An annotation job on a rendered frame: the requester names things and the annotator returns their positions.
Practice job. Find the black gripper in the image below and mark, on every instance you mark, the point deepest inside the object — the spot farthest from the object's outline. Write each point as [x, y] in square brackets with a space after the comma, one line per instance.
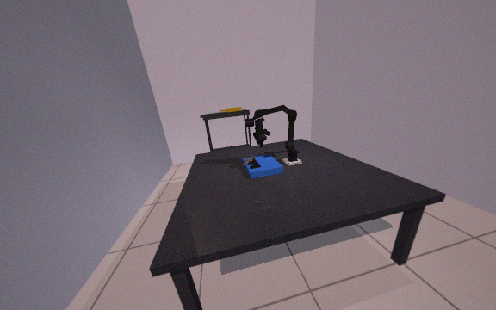
[259, 137]

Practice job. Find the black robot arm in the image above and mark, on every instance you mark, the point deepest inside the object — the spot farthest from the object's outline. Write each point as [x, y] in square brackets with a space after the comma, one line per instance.
[292, 153]

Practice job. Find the blue flat deck plate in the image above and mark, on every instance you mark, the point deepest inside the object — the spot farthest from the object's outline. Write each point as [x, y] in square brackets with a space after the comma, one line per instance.
[262, 166]

